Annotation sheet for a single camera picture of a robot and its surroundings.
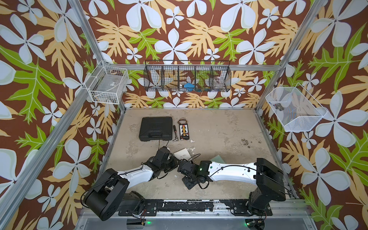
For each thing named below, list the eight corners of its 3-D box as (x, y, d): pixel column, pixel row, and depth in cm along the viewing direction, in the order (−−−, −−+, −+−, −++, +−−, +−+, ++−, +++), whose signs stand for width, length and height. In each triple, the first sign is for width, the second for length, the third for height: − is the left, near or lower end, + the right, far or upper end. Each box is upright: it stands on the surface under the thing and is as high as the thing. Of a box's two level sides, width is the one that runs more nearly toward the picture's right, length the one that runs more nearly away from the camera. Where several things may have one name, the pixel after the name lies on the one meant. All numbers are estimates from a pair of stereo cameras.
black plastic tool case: (140, 141, 102) (138, 136, 97) (144, 121, 114) (142, 115, 108) (171, 141, 102) (171, 136, 97) (173, 121, 114) (172, 115, 108)
